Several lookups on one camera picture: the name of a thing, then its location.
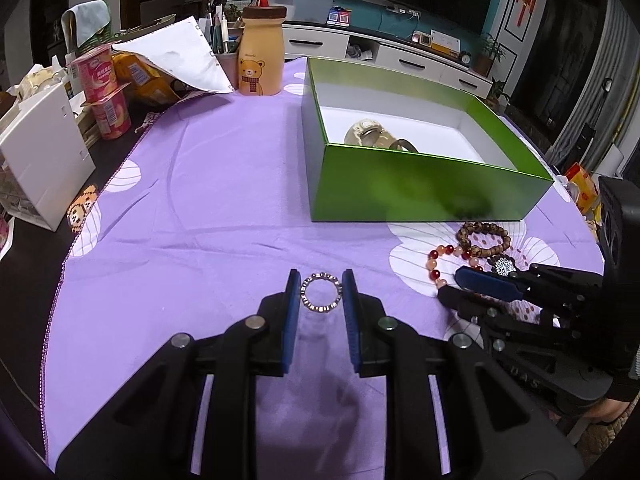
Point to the light blue folded cloth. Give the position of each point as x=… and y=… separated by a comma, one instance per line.
x=81, y=22

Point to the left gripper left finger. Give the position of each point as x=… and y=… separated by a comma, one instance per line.
x=189, y=392

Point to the person's right hand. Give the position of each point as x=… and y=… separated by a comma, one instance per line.
x=608, y=410

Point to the silver metal bangle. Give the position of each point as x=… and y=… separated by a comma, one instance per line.
x=402, y=145

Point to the potted plant right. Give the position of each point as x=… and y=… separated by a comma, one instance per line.
x=489, y=51

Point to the white paper sheet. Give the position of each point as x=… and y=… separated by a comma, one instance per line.
x=180, y=50

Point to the white tv cabinet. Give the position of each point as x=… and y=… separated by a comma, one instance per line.
x=346, y=45

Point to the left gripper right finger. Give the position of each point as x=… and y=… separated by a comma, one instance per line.
x=451, y=411

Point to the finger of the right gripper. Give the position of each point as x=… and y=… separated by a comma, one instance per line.
x=490, y=312
x=540, y=284

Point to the orange snack bag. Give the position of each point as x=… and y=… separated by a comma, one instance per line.
x=582, y=187

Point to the small alarm clock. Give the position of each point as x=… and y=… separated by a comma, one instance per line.
x=465, y=58

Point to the pink yogurt cup pack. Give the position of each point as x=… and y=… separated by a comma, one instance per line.
x=104, y=95

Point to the white small box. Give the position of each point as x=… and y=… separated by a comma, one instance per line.
x=44, y=159

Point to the translucent plastic storage bin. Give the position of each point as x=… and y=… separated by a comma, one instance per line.
x=310, y=11

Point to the pen holder with pens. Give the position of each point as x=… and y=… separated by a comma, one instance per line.
x=217, y=31

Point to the green cardboard box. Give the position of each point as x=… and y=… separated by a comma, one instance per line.
x=469, y=165

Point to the purple floral tablecloth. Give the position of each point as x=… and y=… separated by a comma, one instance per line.
x=204, y=219

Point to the bear print drink bottle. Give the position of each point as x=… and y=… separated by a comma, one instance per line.
x=261, y=50

